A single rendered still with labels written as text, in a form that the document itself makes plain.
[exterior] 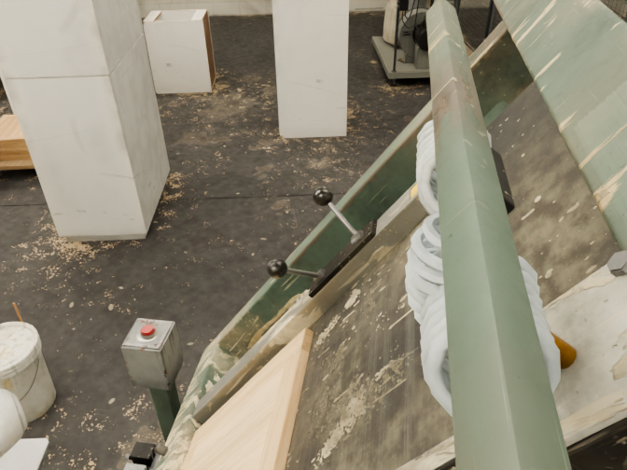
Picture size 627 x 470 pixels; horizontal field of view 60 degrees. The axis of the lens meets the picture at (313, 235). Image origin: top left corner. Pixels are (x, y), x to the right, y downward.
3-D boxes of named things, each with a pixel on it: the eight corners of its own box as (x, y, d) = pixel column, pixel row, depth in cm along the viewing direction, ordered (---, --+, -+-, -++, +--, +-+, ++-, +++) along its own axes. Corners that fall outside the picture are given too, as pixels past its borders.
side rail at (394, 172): (254, 348, 162) (222, 329, 159) (551, 48, 102) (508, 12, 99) (248, 363, 157) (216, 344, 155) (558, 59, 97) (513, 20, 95)
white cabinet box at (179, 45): (163, 78, 605) (151, 10, 564) (216, 77, 607) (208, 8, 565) (156, 93, 568) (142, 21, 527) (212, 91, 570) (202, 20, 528)
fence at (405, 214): (211, 408, 140) (198, 401, 139) (482, 146, 89) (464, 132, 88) (205, 424, 136) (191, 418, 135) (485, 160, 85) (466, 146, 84)
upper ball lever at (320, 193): (361, 246, 102) (315, 193, 105) (373, 233, 100) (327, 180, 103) (351, 251, 99) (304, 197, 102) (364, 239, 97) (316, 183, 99)
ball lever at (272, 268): (317, 274, 109) (260, 265, 101) (327, 263, 107) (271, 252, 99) (322, 290, 107) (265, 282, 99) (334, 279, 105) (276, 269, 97)
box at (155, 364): (148, 358, 172) (136, 316, 162) (185, 362, 170) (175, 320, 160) (132, 388, 162) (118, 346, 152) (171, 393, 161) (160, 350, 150)
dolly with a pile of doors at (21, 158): (16, 146, 471) (4, 113, 453) (76, 145, 472) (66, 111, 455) (-16, 182, 421) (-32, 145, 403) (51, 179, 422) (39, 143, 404)
